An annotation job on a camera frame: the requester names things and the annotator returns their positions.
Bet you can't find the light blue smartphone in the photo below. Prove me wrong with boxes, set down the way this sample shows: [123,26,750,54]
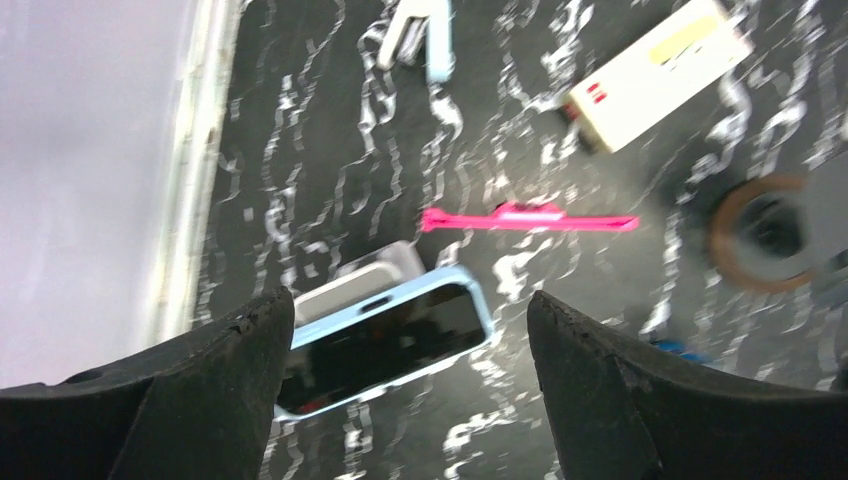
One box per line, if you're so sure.
[274,265,494,421]

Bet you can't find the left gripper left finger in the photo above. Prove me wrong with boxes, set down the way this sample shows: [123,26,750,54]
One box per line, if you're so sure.
[1,289,295,479]

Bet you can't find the white cardboard box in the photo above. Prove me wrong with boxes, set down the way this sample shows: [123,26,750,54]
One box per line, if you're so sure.
[562,0,753,153]

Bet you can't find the pink marker pen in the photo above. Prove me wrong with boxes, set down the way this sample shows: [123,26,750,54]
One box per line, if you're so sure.
[420,202,640,233]

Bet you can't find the white phone stand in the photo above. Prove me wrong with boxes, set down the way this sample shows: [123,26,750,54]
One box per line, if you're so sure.
[294,240,426,327]

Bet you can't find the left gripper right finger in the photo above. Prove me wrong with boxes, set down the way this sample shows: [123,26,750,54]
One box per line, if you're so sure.
[527,291,847,479]

